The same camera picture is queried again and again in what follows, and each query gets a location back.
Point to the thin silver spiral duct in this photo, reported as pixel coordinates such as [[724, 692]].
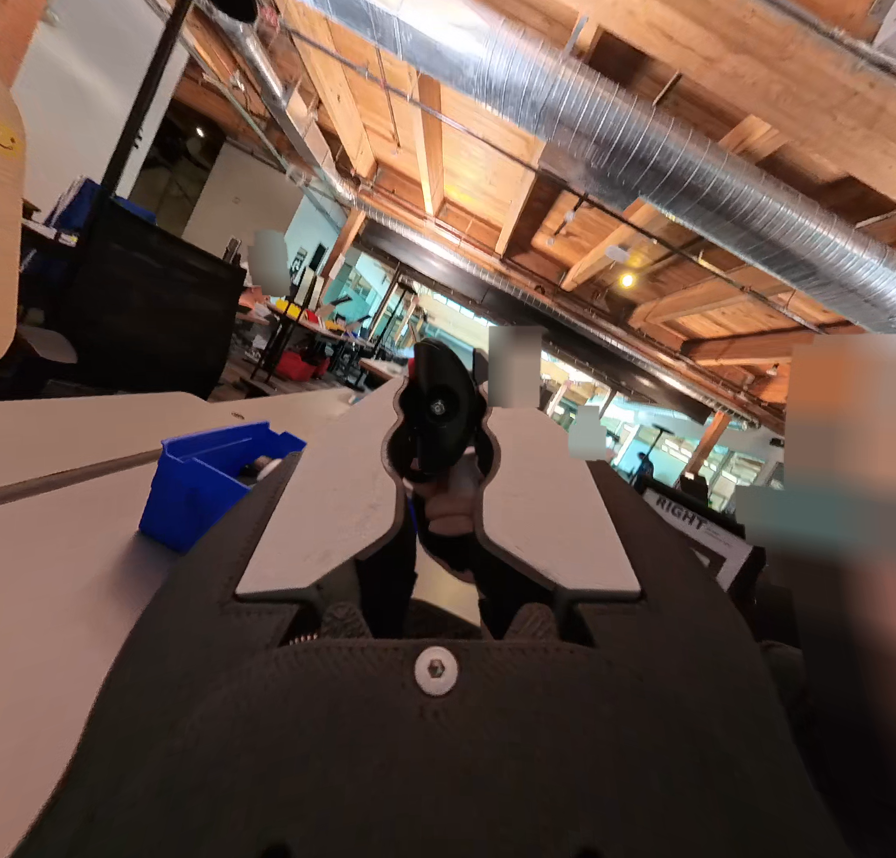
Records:
[[252, 60]]

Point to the white bottle with black cap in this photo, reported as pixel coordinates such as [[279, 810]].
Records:
[[266, 469]]

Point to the black office chair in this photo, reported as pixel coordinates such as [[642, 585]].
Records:
[[154, 312]]

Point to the wooden sign board with sheet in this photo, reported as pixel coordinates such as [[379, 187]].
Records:
[[10, 256]]

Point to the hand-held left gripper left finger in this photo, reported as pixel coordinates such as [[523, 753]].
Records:
[[329, 501]]

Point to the yellow smiley sticker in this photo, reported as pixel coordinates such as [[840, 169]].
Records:
[[7, 140]]

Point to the person's right hand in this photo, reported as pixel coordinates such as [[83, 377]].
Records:
[[451, 504]]

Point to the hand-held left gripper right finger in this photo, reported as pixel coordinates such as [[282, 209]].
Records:
[[553, 508]]

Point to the black framed marker sign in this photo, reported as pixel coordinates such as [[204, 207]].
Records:
[[686, 522]]

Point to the red storage bin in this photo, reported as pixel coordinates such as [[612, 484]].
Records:
[[297, 366]]

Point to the wooden post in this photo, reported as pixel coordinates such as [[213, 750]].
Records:
[[28, 4]]

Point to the blue plastic bin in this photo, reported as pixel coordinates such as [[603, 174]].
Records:
[[189, 501]]

